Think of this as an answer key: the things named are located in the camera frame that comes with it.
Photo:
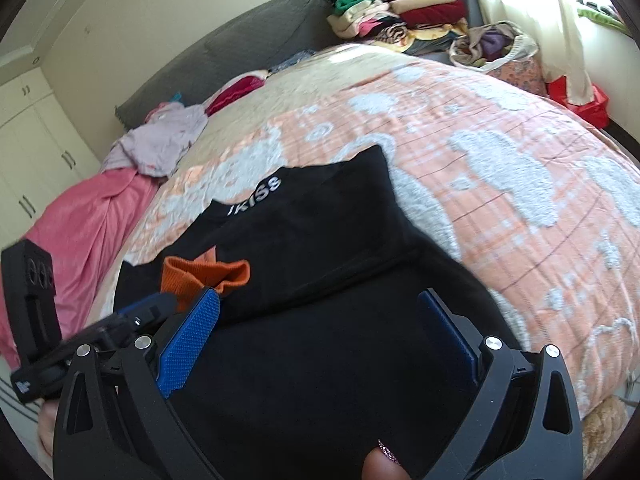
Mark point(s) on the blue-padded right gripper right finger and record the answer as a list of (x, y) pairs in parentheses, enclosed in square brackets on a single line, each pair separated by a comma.
[(523, 422)]

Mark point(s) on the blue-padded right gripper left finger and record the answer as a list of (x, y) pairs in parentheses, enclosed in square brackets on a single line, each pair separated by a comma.
[(115, 420)]

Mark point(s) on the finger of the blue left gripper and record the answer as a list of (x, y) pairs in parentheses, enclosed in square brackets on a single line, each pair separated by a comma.
[(155, 307)]

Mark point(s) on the black sweater with orange print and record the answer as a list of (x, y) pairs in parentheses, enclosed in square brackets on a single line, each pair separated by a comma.
[(321, 357)]

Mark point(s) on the plastic bag of clothes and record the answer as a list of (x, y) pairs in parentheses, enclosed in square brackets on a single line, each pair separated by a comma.
[(489, 47)]

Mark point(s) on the pile of folded clothes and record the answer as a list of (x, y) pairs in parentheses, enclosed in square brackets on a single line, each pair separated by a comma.
[(413, 27)]

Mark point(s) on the right hand thumb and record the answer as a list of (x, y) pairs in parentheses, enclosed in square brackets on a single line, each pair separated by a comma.
[(381, 464)]

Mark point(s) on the pink blanket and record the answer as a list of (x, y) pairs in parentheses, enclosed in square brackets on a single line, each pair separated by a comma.
[(83, 230)]

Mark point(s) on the lilac crumpled garment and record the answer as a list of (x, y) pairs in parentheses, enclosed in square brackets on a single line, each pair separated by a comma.
[(155, 148)]

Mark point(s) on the cream wardrobe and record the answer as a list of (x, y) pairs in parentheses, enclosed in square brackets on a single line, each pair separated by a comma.
[(42, 154)]

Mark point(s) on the orange white patterned bedspread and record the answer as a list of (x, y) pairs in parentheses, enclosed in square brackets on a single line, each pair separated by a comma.
[(539, 205)]

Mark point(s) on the red pink pillow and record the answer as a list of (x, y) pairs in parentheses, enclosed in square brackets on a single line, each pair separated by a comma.
[(235, 89)]

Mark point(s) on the grey quilted headboard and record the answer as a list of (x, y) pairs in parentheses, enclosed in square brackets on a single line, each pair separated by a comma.
[(260, 38)]

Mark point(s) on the floral fabric box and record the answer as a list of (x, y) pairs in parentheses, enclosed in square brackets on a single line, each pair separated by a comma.
[(525, 74)]

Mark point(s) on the green item on windowsill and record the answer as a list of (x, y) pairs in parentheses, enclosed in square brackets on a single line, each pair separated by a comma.
[(605, 16)]

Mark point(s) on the cream curtain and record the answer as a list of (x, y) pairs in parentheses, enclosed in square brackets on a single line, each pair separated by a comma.
[(561, 35)]

